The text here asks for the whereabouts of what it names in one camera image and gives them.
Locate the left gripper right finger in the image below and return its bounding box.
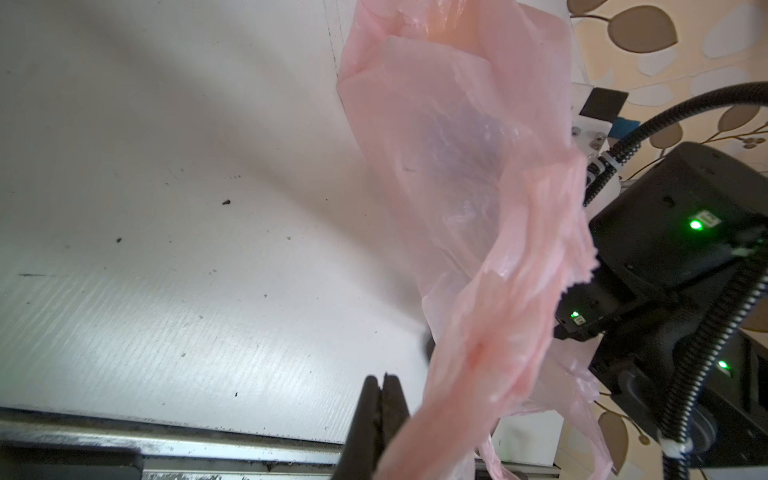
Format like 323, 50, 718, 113
380, 374, 410, 458

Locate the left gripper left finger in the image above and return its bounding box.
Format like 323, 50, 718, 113
331, 376, 382, 480

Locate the pink plastic bag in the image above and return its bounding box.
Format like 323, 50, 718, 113
337, 1, 612, 479

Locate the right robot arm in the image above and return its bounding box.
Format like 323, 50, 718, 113
554, 142, 767, 479

